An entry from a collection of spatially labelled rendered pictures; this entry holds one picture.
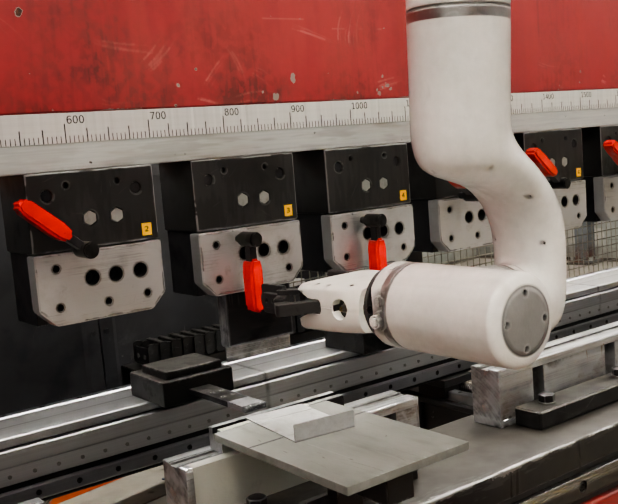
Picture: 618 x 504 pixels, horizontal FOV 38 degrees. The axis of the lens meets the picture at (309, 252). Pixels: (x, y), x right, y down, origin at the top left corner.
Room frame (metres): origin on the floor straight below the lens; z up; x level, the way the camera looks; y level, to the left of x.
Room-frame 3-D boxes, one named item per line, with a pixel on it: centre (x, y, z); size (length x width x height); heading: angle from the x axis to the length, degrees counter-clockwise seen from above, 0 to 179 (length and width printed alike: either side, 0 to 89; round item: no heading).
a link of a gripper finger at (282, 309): (0.91, 0.00, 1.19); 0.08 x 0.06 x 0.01; 123
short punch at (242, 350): (1.16, 0.08, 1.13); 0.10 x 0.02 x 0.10; 127
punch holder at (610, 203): (1.62, -0.55, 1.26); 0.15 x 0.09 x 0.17; 127
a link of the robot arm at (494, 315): (0.80, -0.14, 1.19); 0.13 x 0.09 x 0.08; 36
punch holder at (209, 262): (1.14, 0.09, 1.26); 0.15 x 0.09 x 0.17; 127
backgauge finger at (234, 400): (1.29, 0.17, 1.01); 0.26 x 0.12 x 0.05; 37
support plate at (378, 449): (1.04, -0.01, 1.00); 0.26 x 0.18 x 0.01; 37
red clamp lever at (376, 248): (1.20, -0.09, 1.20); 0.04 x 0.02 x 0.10; 37
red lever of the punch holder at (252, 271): (1.08, 0.07, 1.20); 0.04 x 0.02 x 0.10; 37
